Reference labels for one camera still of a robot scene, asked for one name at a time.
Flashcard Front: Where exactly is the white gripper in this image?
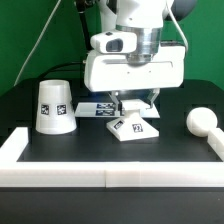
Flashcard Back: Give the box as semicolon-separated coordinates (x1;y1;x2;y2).
84;46;185;115

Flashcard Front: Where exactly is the white lamp base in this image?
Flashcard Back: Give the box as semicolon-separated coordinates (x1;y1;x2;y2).
106;99;159;141

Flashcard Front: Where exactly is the white lamp bulb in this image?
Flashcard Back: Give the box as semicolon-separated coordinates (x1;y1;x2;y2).
186;107;218;137

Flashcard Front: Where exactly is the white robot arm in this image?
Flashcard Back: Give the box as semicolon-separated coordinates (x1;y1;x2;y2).
75;0;196;114

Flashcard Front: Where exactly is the white lamp shade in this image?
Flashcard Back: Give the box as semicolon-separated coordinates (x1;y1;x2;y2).
36;80;77;135

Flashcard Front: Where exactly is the white marker plate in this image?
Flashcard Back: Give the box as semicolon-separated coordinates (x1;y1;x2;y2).
75;102;160;118

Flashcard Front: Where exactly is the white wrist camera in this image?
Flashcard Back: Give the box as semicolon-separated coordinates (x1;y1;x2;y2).
90;30;137;54

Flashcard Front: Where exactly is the black cable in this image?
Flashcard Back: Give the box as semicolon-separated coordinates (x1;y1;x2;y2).
39;0;96;81

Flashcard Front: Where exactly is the white cable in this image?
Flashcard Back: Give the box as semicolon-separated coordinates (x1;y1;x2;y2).
13;0;63;88

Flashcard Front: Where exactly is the white U-shaped fence frame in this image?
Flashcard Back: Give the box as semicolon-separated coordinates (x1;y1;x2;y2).
0;127;224;188

